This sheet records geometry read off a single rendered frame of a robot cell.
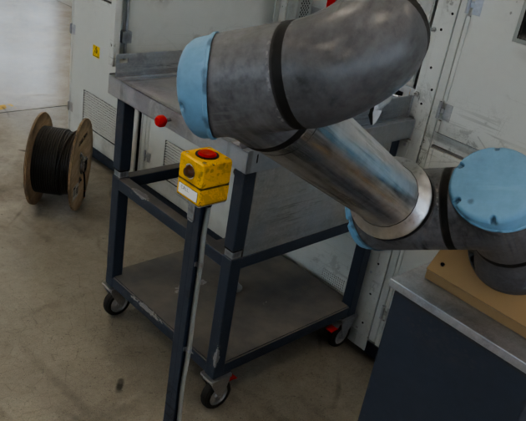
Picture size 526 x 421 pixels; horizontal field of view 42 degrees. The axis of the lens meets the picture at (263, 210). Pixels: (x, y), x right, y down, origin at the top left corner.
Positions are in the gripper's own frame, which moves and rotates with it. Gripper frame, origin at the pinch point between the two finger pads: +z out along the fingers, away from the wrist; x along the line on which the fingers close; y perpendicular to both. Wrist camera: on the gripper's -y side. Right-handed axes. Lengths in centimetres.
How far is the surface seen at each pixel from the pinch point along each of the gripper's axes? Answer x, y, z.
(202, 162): -22.3, -21.0, 12.9
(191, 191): -22.5, -25.0, 18.9
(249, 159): -7.0, -41.2, 7.9
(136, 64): -33, -88, -17
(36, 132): -58, -182, 0
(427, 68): 46, -61, -32
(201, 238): -16.8, -32.3, 28.2
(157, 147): -7, -191, -6
